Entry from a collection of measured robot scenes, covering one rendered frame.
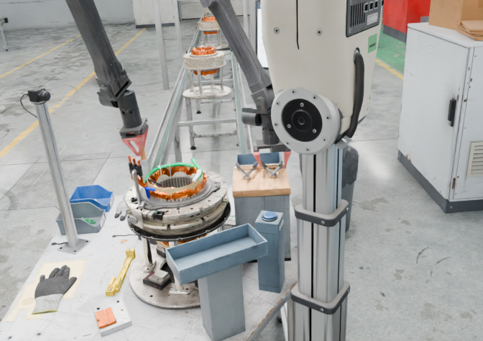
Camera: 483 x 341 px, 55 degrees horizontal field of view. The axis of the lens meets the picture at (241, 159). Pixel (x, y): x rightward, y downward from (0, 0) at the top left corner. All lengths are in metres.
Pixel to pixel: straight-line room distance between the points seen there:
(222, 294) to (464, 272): 2.02
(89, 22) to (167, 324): 0.86
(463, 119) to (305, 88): 2.45
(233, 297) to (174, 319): 0.24
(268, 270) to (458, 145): 2.19
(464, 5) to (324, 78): 2.84
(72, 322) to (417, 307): 1.82
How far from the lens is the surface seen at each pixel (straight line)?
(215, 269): 1.20
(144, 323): 1.48
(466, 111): 3.33
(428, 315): 2.71
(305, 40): 0.90
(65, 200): 1.80
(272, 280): 1.49
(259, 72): 1.48
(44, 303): 1.65
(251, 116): 1.54
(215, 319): 1.32
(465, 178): 3.54
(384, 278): 2.89
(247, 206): 1.53
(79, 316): 1.57
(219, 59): 3.58
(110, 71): 1.34
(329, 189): 1.10
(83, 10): 1.21
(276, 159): 1.78
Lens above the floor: 1.75
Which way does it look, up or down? 23 degrees down
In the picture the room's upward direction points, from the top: 4 degrees counter-clockwise
